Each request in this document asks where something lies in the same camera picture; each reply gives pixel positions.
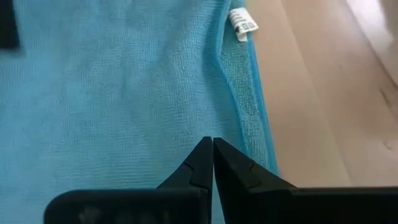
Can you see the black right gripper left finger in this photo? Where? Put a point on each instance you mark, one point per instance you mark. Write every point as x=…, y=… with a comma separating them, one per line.
x=192, y=174

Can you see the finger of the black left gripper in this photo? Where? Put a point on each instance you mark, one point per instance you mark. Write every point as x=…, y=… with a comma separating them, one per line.
x=7, y=25

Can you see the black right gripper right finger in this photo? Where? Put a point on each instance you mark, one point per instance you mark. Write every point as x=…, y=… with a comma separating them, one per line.
x=245, y=180

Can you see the blue microfiber towel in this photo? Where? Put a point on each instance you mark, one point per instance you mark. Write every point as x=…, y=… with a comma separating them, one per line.
x=109, y=93

